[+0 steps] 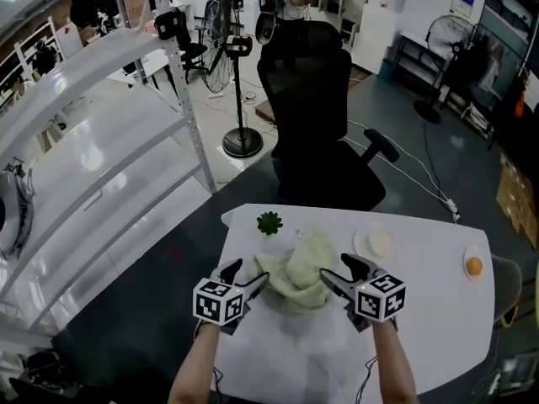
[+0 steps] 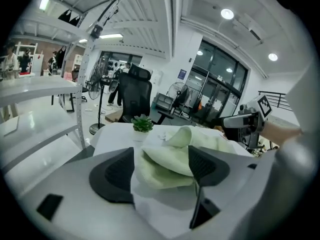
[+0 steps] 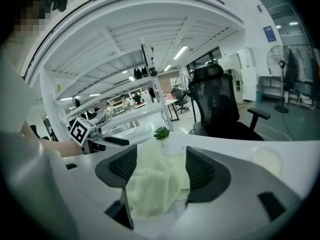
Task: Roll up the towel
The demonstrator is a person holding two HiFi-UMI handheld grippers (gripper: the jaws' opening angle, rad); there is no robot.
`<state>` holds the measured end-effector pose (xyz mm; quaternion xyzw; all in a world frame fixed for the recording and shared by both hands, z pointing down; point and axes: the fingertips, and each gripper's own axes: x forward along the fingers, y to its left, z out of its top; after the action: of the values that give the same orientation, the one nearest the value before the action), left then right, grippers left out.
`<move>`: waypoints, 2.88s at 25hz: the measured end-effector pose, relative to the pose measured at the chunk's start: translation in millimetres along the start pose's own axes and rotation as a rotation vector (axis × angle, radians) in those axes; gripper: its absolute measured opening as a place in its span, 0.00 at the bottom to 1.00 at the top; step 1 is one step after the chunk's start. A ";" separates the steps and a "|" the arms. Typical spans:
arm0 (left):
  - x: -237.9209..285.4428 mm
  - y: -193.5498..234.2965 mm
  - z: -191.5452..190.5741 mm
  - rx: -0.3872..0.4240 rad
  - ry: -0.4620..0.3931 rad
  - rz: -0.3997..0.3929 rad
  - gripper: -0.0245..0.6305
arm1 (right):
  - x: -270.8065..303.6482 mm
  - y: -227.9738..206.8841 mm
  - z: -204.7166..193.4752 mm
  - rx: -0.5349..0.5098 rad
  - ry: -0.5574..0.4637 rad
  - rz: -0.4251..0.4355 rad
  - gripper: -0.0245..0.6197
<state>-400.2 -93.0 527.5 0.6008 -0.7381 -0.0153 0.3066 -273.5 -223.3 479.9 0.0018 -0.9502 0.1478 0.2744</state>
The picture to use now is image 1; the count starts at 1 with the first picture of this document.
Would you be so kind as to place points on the black mesh office chair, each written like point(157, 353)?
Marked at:
point(311, 112)

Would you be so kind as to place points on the black hanging jackets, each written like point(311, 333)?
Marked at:
point(90, 2)

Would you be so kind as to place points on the black metal bench rack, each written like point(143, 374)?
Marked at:
point(421, 57)

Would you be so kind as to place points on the grey shell chair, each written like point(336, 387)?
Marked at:
point(507, 284)

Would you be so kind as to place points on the black standing fan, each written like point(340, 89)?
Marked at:
point(217, 48)
point(427, 112)

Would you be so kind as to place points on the black clothes rack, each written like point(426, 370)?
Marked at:
point(505, 70)

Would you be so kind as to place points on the black box on shelf post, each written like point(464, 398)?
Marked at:
point(170, 24)

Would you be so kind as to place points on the grey white oval device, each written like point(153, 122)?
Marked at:
point(10, 221)

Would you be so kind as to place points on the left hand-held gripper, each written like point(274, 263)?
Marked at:
point(219, 303)

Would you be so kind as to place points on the white metal shelving rack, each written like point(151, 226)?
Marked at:
point(84, 141)

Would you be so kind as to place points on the person's left forearm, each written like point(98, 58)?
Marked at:
point(198, 364)

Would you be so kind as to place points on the white power strip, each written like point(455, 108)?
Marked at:
point(453, 208)

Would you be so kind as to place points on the black floor stand with camera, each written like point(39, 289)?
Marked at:
point(242, 141)

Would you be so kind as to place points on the orange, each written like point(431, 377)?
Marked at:
point(474, 266)

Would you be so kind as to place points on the white cup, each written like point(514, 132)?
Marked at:
point(380, 242)

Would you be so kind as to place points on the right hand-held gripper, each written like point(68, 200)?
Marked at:
point(381, 297)

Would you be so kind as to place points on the black swivel chair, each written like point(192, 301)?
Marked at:
point(189, 49)

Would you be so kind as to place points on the light green cloth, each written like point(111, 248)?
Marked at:
point(303, 267)

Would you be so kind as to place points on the person's right forearm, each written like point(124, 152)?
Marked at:
point(391, 360)

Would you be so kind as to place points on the small green potted plant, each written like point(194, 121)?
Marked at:
point(269, 222)

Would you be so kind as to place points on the white bookshelf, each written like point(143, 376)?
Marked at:
point(29, 57)

